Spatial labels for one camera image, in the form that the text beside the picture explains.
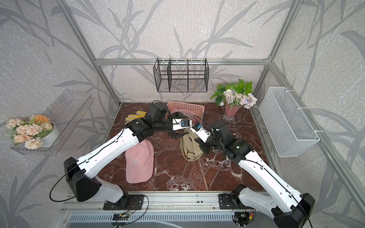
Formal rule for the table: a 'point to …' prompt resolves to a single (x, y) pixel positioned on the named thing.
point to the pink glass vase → (230, 111)
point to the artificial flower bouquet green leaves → (239, 94)
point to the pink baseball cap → (139, 163)
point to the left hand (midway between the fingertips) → (187, 123)
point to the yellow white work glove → (139, 114)
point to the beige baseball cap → (190, 149)
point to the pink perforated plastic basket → (194, 112)
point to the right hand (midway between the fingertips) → (196, 137)
